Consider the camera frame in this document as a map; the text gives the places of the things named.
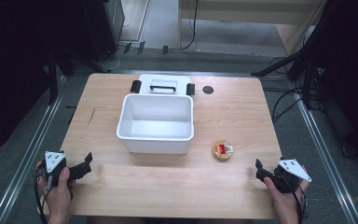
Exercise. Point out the aluminium floor rail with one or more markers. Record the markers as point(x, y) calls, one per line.
point(326, 155)
point(28, 155)

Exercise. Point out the black round table grommet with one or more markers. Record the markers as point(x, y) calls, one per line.
point(208, 90)

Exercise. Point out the black metal stand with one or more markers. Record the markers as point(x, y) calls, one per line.
point(53, 74)
point(306, 62)

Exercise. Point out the person's left hand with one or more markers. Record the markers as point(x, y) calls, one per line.
point(59, 196)

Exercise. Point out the round yellow tin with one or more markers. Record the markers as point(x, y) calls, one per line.
point(222, 150)

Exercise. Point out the person's right hand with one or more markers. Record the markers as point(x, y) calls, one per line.
point(284, 199)

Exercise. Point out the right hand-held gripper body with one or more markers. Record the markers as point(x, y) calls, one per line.
point(289, 174)

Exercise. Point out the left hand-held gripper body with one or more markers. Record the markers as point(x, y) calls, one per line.
point(55, 161)

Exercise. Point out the white plastic storage box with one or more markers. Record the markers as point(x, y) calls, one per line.
point(155, 124)

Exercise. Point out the dark curtain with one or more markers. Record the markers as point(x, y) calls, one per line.
point(12, 68)
point(351, 77)

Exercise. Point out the dark cabinet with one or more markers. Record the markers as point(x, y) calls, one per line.
point(104, 28)

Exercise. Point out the light wooden platform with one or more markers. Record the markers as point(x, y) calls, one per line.
point(245, 12)

